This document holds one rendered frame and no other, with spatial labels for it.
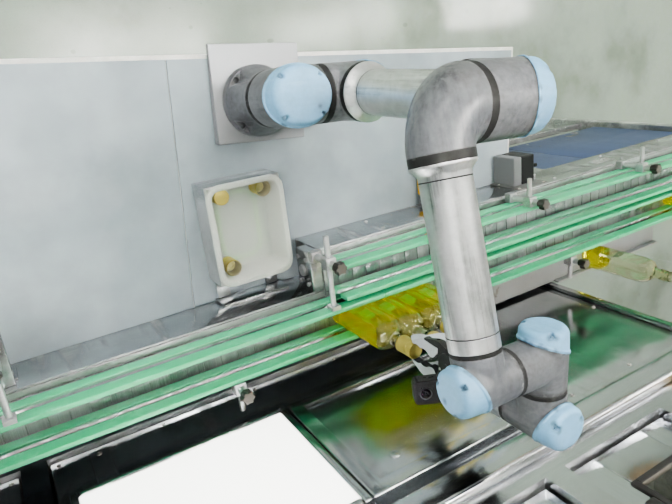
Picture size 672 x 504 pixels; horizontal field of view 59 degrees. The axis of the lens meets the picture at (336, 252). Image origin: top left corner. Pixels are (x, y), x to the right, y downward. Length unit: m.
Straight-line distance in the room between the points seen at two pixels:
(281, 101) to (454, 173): 0.43
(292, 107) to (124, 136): 0.36
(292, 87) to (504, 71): 0.42
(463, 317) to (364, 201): 0.76
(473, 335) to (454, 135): 0.27
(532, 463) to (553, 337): 0.32
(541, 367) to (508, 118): 0.35
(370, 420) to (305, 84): 0.66
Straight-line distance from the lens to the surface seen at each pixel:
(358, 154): 1.50
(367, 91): 1.13
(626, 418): 1.31
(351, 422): 1.23
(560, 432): 0.97
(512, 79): 0.87
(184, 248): 1.35
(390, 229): 1.43
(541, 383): 0.93
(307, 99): 1.14
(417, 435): 1.19
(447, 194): 0.80
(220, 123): 1.32
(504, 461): 1.14
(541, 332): 0.92
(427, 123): 0.80
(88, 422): 1.26
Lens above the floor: 2.01
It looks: 56 degrees down
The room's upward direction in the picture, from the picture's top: 114 degrees clockwise
